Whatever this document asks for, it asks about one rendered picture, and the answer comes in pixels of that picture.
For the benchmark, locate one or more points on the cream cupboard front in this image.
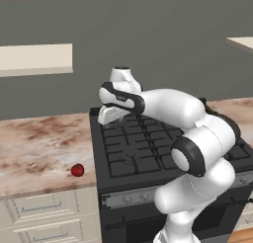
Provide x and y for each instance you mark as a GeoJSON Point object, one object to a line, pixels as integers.
{"type": "Point", "coordinates": [247, 215]}

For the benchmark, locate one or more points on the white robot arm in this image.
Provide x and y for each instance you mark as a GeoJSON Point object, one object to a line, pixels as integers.
{"type": "Point", "coordinates": [184, 112]}

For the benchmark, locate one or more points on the grey stove knob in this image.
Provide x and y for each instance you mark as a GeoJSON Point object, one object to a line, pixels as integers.
{"type": "Point", "coordinates": [244, 180]}
{"type": "Point", "coordinates": [126, 199]}
{"type": "Point", "coordinates": [143, 197]}

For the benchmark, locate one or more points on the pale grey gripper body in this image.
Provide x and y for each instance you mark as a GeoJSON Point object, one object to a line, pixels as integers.
{"type": "Point", "coordinates": [109, 114]}

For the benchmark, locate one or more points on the black oven door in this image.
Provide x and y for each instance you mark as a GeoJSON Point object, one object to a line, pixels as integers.
{"type": "Point", "coordinates": [131, 227]}

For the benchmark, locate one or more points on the cream wall shelf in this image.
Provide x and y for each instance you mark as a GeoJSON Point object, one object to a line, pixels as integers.
{"type": "Point", "coordinates": [33, 59]}
{"type": "Point", "coordinates": [242, 43]}

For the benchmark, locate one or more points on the red tomato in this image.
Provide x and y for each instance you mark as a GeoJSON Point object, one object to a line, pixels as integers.
{"type": "Point", "coordinates": [77, 170]}

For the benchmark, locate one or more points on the black stove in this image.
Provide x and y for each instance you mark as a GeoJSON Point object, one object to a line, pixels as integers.
{"type": "Point", "coordinates": [131, 148]}

